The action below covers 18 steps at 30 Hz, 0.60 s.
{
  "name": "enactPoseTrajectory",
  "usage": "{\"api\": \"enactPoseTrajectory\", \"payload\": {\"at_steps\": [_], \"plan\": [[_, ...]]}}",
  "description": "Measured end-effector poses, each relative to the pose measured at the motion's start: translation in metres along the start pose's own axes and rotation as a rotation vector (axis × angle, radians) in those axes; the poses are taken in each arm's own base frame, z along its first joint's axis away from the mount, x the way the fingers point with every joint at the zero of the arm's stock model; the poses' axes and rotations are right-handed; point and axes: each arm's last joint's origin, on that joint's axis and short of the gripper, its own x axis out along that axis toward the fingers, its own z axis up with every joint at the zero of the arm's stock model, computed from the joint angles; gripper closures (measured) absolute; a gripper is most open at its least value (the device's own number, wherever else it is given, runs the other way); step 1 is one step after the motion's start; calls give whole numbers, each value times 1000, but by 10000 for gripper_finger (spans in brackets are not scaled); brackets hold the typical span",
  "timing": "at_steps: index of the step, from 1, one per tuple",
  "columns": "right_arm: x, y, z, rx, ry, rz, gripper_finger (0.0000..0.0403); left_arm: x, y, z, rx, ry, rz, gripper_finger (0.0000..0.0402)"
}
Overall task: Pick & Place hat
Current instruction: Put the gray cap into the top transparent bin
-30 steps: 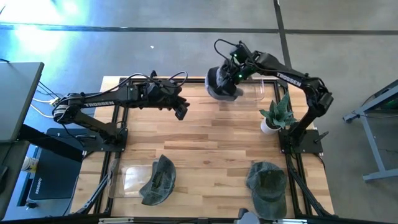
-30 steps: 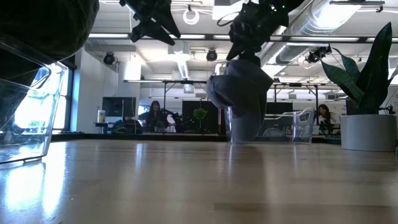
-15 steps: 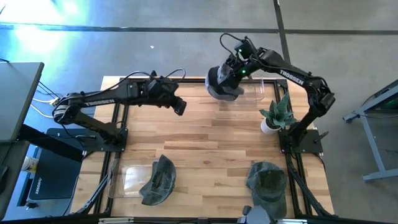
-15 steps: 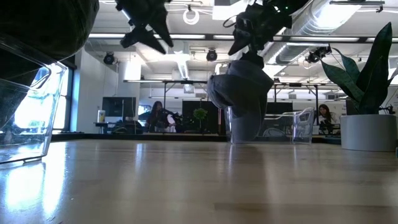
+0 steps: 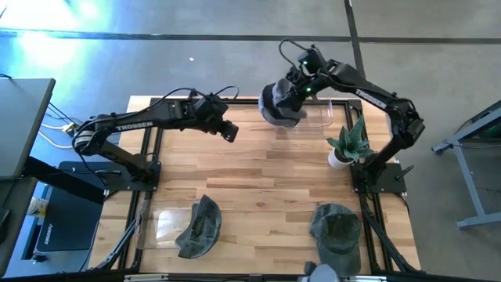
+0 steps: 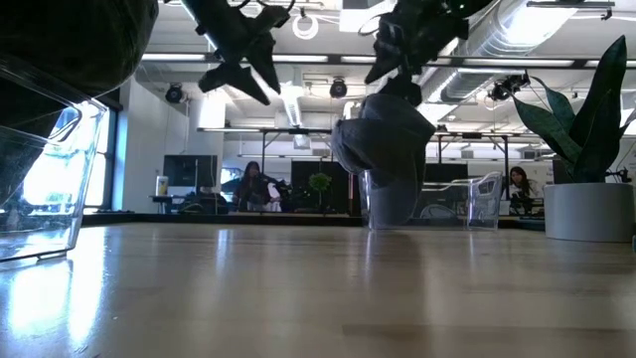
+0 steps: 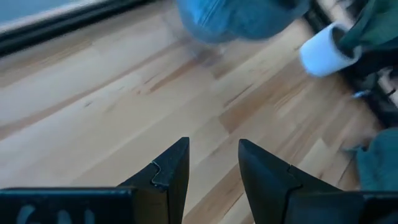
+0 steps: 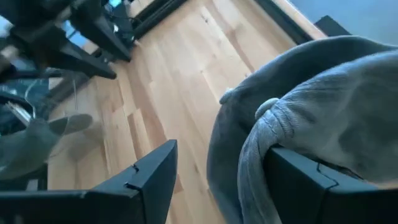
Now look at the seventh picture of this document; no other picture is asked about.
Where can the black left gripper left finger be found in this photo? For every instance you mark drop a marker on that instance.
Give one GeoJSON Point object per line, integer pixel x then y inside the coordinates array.
{"type": "Point", "coordinates": [149, 199]}

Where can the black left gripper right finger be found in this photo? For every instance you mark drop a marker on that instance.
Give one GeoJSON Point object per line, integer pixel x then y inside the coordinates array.
{"type": "Point", "coordinates": [280, 196]}

